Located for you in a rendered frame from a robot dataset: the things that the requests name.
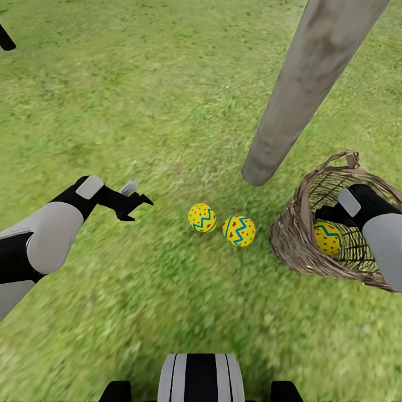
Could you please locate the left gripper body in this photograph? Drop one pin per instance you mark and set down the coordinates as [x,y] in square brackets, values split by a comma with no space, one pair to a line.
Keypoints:
[126,205]

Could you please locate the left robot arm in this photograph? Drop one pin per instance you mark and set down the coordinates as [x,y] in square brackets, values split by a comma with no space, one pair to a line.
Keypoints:
[40,244]

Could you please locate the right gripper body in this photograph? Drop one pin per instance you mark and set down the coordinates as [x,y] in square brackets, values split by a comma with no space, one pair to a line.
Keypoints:
[329,214]

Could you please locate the easter egg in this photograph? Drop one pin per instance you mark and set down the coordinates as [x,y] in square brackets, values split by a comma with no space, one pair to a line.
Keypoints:
[202,218]
[329,237]
[239,230]

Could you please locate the wicker basket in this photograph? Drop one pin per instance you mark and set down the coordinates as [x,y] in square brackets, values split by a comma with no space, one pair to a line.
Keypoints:
[292,236]

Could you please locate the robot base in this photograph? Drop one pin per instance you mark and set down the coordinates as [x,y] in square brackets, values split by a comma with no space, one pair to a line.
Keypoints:
[281,391]

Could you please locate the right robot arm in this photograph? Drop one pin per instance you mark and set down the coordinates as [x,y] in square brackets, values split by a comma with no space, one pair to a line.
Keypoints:
[379,222]

